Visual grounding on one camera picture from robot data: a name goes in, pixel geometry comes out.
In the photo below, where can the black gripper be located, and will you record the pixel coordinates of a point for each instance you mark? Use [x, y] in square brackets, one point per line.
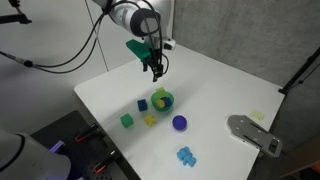
[155, 56]

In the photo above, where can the yellow star-shaped toy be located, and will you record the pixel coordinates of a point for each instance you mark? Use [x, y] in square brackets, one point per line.
[150, 120]

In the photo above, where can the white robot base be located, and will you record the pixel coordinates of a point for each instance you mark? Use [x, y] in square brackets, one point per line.
[30, 160]

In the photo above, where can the yellow block toy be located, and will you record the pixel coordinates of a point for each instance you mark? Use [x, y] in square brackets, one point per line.
[160, 90]

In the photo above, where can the green bowl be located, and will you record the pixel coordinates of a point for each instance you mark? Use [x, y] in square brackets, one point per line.
[156, 100]

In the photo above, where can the yellow cylinder toy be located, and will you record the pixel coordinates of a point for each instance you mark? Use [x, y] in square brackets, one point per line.
[161, 103]

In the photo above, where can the dark blue toy block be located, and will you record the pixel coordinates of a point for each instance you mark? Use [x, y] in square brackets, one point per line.
[167, 101]

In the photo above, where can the light blue toy figure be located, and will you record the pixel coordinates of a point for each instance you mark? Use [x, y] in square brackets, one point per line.
[186, 156]

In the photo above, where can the small white black device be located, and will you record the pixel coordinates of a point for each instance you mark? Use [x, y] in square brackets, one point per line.
[170, 43]

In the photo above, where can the dark blue cube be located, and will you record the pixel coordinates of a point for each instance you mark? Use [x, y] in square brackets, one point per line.
[142, 105]

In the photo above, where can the green cube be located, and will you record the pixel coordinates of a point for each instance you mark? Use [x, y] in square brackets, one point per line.
[127, 120]

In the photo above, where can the purple ball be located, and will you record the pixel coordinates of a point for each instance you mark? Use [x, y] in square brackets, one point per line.
[179, 122]

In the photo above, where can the red black toggle clamp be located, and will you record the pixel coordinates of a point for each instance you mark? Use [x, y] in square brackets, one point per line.
[86, 133]
[106, 162]

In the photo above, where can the black perforated base board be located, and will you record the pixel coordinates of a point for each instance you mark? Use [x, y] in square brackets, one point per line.
[83, 150]

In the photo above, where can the yellow sticky note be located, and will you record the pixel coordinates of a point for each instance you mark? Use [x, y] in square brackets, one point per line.
[257, 115]

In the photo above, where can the grey metal mounting plate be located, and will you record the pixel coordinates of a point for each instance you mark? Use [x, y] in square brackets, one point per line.
[253, 134]

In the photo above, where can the black tripod leg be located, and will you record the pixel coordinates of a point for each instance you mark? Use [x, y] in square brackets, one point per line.
[300, 71]

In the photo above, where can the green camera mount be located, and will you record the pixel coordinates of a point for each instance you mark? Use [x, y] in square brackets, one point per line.
[137, 48]

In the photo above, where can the purple lit metal bracket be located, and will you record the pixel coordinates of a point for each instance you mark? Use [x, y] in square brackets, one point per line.
[57, 146]

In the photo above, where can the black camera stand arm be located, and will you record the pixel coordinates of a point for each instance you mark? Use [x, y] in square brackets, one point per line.
[15, 18]

